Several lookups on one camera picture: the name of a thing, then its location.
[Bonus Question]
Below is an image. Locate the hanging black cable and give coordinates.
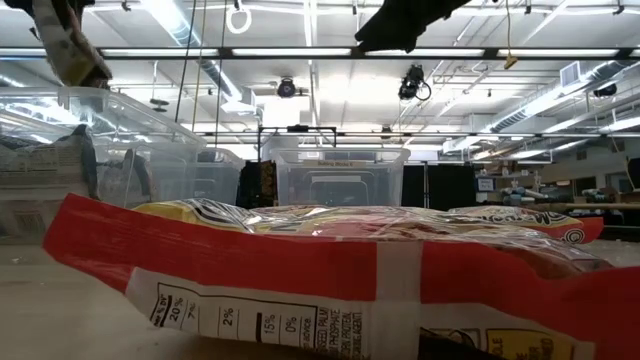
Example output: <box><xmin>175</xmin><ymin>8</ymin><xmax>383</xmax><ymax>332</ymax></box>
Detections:
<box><xmin>174</xmin><ymin>0</ymin><xmax>199</xmax><ymax>124</ymax></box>

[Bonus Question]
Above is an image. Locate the black overhead camera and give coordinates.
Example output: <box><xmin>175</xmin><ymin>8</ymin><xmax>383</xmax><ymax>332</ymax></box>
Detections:
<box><xmin>397</xmin><ymin>63</ymin><xmax>433</xmax><ymax>103</ymax></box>

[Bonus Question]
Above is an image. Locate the white hanging ring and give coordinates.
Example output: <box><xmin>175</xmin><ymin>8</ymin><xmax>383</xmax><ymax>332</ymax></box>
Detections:
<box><xmin>224</xmin><ymin>0</ymin><xmax>253</xmax><ymax>36</ymax></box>

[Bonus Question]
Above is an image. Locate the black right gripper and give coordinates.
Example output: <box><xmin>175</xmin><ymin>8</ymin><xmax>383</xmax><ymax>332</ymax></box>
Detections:
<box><xmin>355</xmin><ymin>0</ymin><xmax>471</xmax><ymax>54</ymax></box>

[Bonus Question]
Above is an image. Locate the black curtain panel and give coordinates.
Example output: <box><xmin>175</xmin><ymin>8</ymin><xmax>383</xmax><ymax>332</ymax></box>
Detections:
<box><xmin>402</xmin><ymin>163</ymin><xmax>477</xmax><ymax>211</ymax></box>

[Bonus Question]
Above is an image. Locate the clear plastic bin white label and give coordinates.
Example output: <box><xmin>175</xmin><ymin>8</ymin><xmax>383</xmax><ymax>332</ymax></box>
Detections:
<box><xmin>269</xmin><ymin>146</ymin><xmax>412</xmax><ymax>209</ymax></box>

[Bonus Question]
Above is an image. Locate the silver black noodle pack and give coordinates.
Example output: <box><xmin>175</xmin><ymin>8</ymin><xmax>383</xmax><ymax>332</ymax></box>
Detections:
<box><xmin>30</xmin><ymin>0</ymin><xmax>114</xmax><ymax>90</ymax></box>
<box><xmin>99</xmin><ymin>148</ymin><xmax>154</xmax><ymax>209</ymax></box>

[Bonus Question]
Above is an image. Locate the long wooden background table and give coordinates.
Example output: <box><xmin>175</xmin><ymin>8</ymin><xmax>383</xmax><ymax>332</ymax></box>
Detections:
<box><xmin>519</xmin><ymin>201</ymin><xmax>640</xmax><ymax>212</ymax></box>

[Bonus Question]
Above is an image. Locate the yellow red Maruchan noodle pack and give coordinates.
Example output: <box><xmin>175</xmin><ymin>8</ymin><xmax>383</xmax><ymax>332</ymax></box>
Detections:
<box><xmin>42</xmin><ymin>192</ymin><xmax>640</xmax><ymax>360</ymax></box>
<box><xmin>449</xmin><ymin>204</ymin><xmax>605</xmax><ymax>246</ymax></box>

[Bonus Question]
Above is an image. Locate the yellow hanging cord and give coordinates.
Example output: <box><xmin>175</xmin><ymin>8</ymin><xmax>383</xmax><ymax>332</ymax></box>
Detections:
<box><xmin>502</xmin><ymin>0</ymin><xmax>519</xmax><ymax>71</ymax></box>

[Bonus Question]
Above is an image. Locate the grey ceiling vent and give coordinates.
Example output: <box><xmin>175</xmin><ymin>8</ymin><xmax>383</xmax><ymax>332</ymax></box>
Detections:
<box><xmin>559</xmin><ymin>60</ymin><xmax>584</xmax><ymax>89</ymax></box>

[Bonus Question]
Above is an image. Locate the spiral silver air duct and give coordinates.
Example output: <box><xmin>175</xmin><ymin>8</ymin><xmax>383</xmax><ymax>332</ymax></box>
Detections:
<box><xmin>142</xmin><ymin>0</ymin><xmax>259</xmax><ymax>116</ymax></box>

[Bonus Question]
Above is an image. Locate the round black ceiling device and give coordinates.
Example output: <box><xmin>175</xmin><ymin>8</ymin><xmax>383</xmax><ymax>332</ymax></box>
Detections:
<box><xmin>276</xmin><ymin>76</ymin><xmax>298</xmax><ymax>100</ymax></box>

